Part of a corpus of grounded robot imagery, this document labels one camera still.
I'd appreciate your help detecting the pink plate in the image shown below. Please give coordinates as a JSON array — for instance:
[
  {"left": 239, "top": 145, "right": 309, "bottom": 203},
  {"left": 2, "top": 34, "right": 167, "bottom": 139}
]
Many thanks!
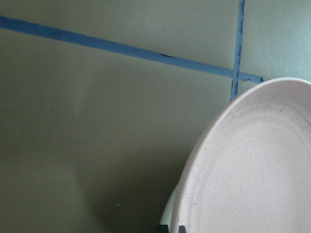
[{"left": 170, "top": 78, "right": 311, "bottom": 233}]

